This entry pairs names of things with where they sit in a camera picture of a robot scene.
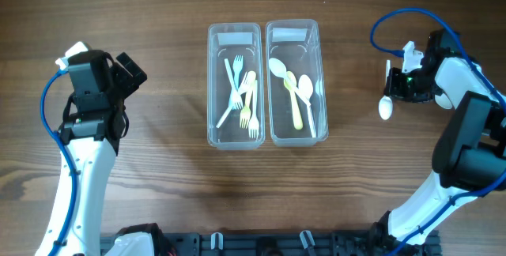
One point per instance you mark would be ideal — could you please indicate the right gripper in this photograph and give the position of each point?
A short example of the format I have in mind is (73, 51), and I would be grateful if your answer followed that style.
(393, 88)

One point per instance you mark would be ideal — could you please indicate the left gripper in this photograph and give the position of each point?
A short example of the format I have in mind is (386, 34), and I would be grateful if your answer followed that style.
(130, 84)

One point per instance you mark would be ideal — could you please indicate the translucent white spoon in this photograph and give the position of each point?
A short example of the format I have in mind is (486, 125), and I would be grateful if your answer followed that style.
(385, 105)

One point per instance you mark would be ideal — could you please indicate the yellow plastic spoon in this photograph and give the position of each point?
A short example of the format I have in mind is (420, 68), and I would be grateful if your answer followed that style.
(297, 120)

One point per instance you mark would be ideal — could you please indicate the light blue plastic fork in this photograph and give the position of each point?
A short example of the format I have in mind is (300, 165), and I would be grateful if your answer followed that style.
(237, 67)

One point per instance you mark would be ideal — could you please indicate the white fork handle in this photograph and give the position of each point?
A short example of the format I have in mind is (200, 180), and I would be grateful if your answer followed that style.
(235, 98)

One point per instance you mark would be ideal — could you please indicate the white fork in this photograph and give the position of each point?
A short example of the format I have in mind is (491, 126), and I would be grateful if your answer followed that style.
(244, 86)

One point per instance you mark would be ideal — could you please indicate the yellow plastic fork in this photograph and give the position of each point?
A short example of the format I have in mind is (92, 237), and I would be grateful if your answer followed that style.
(245, 113)

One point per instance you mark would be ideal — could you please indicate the white fork diagonal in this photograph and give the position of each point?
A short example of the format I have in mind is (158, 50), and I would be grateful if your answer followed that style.
(253, 127)

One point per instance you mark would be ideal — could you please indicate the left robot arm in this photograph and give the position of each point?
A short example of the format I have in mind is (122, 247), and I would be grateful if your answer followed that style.
(75, 223)

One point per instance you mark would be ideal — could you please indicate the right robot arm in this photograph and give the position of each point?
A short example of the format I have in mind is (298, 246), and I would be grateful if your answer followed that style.
(470, 153)

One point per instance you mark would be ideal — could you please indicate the right clear plastic container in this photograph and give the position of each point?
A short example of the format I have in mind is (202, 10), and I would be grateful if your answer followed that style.
(296, 43)

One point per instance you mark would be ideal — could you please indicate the clear plastic container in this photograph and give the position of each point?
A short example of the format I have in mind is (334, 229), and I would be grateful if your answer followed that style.
(227, 40)
(296, 43)

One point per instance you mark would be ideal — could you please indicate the left clear plastic container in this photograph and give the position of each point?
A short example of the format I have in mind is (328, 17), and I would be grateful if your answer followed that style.
(227, 40)

